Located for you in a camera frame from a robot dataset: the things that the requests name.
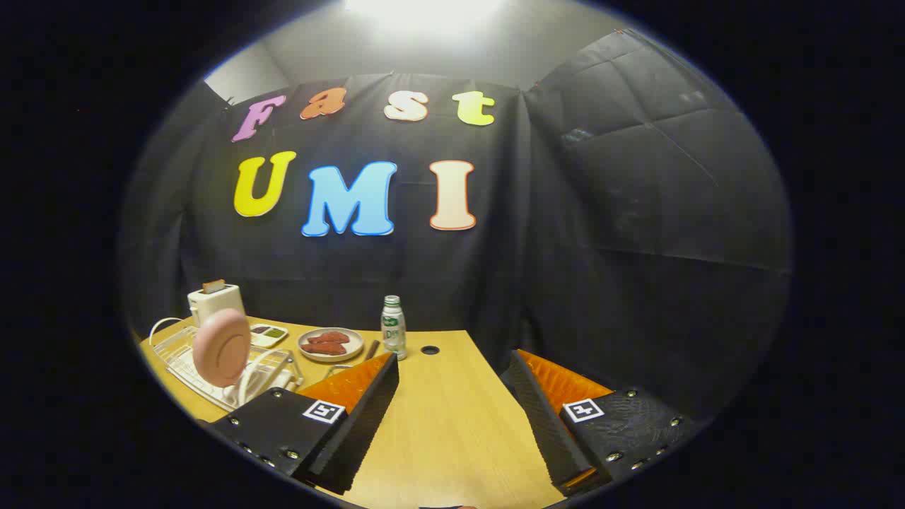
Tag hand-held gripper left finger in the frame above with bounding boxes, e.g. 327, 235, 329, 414
205, 352, 400, 496

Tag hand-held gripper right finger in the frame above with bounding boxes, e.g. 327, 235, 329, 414
503, 349, 697, 498

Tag pink plate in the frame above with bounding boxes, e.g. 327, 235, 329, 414
192, 308, 252, 388

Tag white wire dish rack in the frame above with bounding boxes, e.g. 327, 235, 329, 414
148, 317, 305, 413

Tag grey plate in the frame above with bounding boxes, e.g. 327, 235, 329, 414
298, 327, 365, 363

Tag divided dish of beans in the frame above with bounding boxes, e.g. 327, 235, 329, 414
249, 324, 289, 349

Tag white drink bottle green label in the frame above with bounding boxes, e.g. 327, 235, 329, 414
381, 296, 407, 361

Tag white drip tray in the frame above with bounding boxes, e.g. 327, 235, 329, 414
173, 346, 298, 409

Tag white toaster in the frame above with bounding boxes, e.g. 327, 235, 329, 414
187, 283, 246, 329

